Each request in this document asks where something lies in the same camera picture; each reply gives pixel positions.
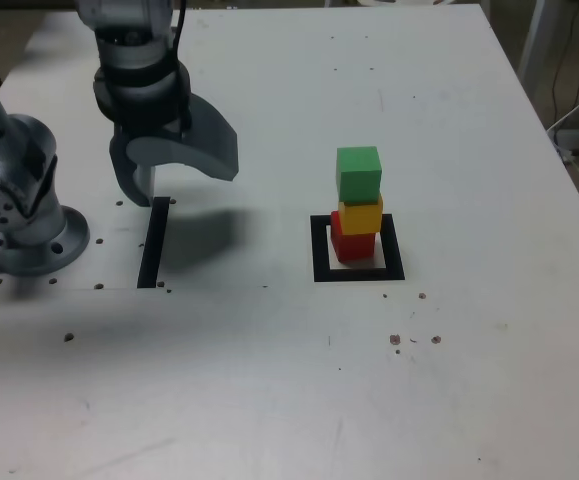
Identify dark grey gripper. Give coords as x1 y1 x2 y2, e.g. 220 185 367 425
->
108 93 241 208

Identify green cube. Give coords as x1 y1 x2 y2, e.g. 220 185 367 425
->
336 145 384 205

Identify yellow cube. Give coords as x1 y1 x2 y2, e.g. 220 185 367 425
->
337 193 384 236

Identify red cube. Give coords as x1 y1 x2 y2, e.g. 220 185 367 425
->
329 210 377 264

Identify black tape square outline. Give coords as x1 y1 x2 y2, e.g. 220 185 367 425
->
309 213 406 284

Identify black tape strip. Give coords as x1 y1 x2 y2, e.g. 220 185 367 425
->
136 196 171 290

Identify white frame leg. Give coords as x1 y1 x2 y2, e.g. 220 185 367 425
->
516 0 550 91

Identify thin black cable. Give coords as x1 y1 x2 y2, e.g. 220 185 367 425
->
550 0 579 126

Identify white cable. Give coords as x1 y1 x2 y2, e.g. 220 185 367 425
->
546 72 579 187

